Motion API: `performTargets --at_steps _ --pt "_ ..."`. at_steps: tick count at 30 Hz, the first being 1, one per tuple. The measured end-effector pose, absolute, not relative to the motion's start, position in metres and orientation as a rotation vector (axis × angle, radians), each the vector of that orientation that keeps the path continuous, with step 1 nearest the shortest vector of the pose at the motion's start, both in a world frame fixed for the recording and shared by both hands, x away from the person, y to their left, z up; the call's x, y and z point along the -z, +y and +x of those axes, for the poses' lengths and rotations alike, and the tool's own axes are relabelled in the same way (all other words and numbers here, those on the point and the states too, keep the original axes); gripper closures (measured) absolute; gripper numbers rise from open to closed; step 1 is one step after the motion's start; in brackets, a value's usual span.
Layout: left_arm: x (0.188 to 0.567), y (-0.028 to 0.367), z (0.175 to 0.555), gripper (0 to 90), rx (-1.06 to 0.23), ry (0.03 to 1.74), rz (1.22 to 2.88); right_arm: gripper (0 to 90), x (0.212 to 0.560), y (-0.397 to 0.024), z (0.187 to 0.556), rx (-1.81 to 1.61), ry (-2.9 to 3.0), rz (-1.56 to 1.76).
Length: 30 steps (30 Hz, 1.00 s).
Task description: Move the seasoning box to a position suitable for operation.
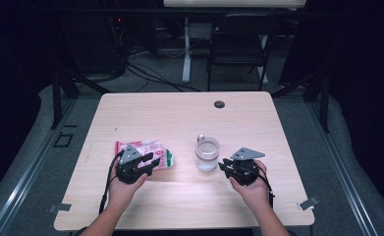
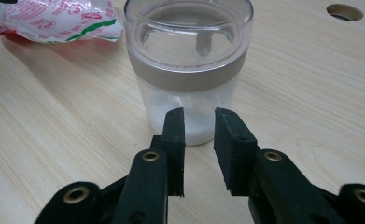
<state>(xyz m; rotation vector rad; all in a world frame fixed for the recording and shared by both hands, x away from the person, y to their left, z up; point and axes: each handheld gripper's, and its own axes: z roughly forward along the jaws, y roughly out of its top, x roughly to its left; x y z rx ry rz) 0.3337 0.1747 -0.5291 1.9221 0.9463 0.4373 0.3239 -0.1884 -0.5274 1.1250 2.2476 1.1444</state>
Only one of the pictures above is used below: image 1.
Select grey box under desk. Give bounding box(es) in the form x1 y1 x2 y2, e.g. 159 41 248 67
189 23 213 40

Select black metal stand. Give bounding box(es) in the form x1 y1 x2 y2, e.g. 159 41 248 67
271 70 331 134
50 65 112 130

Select black floor cables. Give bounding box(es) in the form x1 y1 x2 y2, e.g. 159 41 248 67
125 62 201 93

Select black folding chair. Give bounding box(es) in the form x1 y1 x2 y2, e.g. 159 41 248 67
206 13 281 92

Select left hand-held gripper cable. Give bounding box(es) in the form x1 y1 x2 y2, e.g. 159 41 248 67
98 150 125 215

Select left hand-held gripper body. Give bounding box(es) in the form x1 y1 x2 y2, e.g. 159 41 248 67
115 144 148 185

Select person's right hand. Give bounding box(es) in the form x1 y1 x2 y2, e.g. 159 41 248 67
229 159 272 210

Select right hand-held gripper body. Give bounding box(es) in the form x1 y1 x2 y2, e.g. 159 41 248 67
227 147 266 187

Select pink snack bag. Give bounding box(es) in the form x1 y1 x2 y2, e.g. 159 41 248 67
114 140 175 171

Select hand-held gripper cable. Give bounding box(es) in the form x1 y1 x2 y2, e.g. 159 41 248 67
98 150 125 215
256 165 276 209

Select grey tape piece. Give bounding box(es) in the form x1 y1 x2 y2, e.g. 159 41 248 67
297 196 320 211
48 203 72 213

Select aluminium floor rail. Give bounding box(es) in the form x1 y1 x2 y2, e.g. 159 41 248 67
0 97 78 236
305 97 379 236

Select white desk top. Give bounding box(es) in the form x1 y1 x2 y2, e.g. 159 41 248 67
163 0 307 9

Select right hand-held gripper cable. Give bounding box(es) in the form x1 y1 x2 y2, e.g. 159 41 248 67
256 165 276 209

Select person's left hand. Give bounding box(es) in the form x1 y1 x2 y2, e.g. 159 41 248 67
108 163 148 206

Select white desk leg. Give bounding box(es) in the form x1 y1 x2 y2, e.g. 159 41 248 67
182 17 192 84
257 33 269 86

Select clear glass jar with lid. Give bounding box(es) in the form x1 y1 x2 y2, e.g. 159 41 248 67
194 133 221 173

